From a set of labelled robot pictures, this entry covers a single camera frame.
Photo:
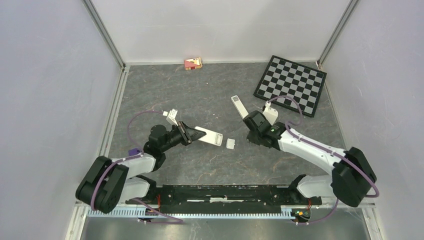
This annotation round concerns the purple block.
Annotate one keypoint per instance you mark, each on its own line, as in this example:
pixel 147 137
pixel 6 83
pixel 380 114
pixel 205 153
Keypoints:
pixel 134 151

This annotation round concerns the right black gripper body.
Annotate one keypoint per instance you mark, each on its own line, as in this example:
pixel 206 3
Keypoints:
pixel 252 137

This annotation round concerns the slim white remote control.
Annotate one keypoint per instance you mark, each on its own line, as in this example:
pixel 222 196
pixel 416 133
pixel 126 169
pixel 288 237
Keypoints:
pixel 242 111

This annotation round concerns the small white battery cover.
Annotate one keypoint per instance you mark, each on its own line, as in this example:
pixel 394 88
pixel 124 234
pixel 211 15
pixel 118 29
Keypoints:
pixel 230 143

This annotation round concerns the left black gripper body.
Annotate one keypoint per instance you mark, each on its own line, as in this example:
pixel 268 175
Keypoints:
pixel 180 133

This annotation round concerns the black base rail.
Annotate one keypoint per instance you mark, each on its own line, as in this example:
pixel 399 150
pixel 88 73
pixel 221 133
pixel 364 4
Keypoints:
pixel 221 199

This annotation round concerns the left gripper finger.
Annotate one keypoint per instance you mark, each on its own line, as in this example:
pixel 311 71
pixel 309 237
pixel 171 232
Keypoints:
pixel 193 138
pixel 189 131

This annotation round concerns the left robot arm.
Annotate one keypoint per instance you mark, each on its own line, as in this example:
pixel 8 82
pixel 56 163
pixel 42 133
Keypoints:
pixel 110 181

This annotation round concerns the white remote red buttons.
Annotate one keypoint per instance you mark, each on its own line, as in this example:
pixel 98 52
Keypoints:
pixel 211 137

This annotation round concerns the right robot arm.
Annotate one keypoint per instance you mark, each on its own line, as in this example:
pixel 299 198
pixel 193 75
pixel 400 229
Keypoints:
pixel 349 176

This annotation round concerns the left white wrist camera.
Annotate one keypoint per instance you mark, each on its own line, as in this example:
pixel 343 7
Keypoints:
pixel 170 116

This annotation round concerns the white cable duct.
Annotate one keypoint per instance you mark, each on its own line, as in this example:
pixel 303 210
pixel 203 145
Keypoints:
pixel 140 212

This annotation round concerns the red yellow small box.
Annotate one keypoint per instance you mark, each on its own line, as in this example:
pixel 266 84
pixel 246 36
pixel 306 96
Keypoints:
pixel 193 63

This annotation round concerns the black white chessboard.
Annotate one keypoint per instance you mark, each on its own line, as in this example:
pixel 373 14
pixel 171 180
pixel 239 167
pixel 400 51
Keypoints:
pixel 284 77

